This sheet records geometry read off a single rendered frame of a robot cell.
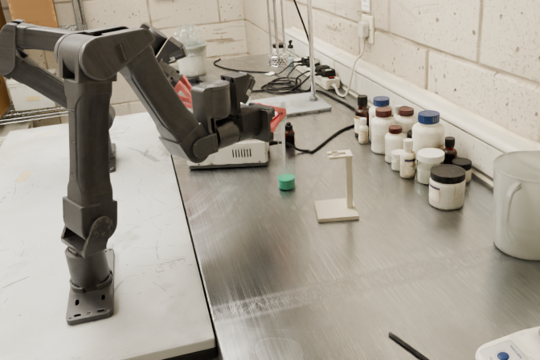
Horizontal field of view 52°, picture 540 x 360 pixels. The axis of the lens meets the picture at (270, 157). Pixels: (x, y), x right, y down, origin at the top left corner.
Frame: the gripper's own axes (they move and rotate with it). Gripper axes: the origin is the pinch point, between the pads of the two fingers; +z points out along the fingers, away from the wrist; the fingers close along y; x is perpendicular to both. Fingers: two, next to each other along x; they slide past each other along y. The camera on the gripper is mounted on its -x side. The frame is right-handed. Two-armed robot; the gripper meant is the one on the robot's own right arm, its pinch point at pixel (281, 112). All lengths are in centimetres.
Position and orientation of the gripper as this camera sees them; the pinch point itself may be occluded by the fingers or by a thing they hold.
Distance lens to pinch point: 118.3
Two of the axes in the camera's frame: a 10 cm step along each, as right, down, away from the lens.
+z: 7.1, -2.9, 6.5
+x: 0.5, 9.3, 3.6
